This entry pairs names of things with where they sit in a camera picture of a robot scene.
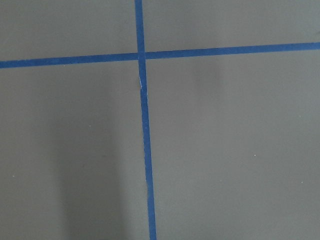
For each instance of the blue tape line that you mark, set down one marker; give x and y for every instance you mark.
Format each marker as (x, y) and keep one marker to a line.
(146, 140)
(225, 50)

